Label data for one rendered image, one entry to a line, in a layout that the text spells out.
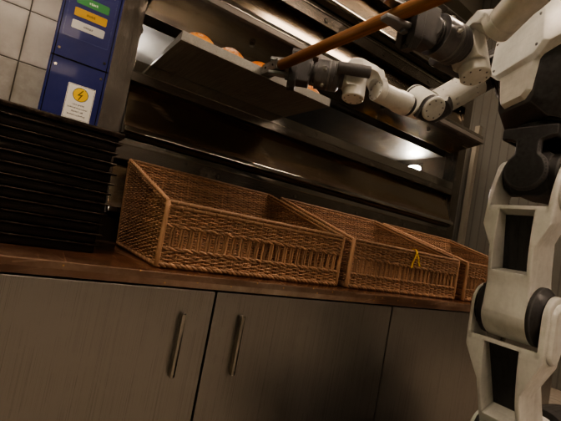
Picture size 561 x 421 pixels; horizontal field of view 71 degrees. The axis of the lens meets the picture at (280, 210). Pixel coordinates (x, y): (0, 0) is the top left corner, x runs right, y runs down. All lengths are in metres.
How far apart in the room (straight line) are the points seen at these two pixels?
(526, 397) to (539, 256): 0.34
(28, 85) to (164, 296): 0.79
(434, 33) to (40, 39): 1.08
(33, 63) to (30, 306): 0.79
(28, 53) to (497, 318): 1.46
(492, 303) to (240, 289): 0.62
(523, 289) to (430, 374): 0.56
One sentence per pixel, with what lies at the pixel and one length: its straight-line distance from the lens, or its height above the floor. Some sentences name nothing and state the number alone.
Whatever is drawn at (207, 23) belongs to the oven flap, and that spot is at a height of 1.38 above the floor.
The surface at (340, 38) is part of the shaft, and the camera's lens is 1.01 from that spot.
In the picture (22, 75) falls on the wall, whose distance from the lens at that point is 1.40.
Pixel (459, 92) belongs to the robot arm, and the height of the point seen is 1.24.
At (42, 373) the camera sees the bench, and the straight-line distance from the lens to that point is 0.88.
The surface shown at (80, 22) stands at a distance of 1.43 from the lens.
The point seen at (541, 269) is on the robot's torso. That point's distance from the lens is 1.13.
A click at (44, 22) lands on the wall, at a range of 1.45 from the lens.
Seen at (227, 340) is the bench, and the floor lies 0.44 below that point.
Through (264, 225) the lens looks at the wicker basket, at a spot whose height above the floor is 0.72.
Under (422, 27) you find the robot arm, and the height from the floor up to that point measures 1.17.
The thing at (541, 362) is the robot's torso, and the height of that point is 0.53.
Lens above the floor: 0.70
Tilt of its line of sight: 4 degrees up
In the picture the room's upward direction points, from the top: 11 degrees clockwise
